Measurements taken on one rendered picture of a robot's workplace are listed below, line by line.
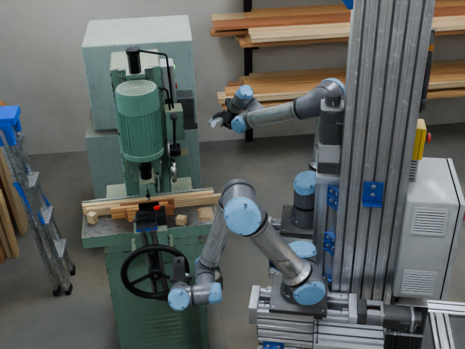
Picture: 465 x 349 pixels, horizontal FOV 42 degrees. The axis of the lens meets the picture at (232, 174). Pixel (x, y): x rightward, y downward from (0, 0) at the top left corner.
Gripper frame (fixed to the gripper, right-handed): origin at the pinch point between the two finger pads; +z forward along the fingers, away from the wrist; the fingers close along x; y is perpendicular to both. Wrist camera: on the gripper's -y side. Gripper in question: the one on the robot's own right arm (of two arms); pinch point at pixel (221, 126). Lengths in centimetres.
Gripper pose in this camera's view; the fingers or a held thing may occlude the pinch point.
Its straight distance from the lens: 317.2
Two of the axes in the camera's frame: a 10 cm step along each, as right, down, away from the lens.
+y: 0.0, 8.7, -5.0
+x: 9.4, 1.7, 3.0
